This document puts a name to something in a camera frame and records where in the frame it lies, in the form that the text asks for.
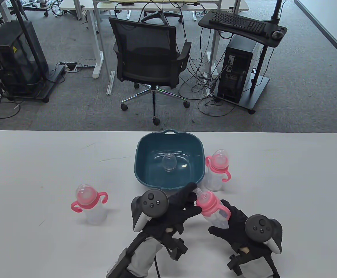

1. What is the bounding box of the person's right hand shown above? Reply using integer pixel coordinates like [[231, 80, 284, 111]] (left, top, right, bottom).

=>
[[208, 199, 272, 257]]

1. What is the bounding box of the person's left hand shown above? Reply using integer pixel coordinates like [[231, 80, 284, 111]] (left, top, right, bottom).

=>
[[144, 182, 203, 235]]

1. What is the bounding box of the black white handheld controller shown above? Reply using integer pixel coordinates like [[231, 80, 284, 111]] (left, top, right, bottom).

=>
[[131, 189, 169, 232], [245, 214, 283, 255]]

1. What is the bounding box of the clear plastic baby bottle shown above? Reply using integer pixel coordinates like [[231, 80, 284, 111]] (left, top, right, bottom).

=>
[[204, 149, 232, 191], [193, 188, 232, 229], [71, 183, 109, 226]]

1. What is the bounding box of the clear dome bottle cap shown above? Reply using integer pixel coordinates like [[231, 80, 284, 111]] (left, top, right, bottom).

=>
[[162, 153, 177, 172]]

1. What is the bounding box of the black forearm battery box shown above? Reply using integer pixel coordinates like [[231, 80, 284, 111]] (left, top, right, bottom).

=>
[[106, 248, 128, 278]]

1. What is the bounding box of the teal plastic basin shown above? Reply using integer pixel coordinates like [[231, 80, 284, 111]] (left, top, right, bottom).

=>
[[134, 129, 206, 190]]

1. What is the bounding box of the silver aluminium profile bar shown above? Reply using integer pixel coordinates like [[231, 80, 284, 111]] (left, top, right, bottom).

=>
[[107, 71, 116, 96]]

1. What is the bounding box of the black computer tower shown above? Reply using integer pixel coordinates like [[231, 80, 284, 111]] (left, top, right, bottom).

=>
[[217, 35, 259, 104]]

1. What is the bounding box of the black mesh office chair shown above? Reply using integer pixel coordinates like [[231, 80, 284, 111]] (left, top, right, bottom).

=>
[[108, 17, 192, 126]]

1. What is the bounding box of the black rolling cart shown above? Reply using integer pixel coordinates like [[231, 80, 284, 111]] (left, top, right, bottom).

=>
[[0, 0, 67, 103]]

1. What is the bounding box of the black rolling workstation stand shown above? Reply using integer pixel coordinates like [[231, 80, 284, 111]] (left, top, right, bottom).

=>
[[198, 0, 288, 115]]

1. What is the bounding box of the black swivel chair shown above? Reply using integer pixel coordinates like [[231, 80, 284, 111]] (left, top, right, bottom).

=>
[[141, 11, 183, 25]]

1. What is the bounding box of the black keyboard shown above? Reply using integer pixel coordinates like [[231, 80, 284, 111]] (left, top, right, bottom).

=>
[[208, 11, 267, 36]]

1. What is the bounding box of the black glass computer case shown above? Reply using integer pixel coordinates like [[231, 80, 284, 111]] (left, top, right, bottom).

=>
[[0, 20, 49, 96]]

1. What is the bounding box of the white standing desk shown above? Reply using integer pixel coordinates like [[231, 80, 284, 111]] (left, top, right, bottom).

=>
[[59, 0, 249, 79]]

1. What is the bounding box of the black chair base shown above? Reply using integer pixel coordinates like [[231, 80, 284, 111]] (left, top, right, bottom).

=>
[[22, 0, 50, 17]]

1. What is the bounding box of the tangle of black cables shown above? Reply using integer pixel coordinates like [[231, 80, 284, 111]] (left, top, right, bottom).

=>
[[179, 28, 238, 118]]

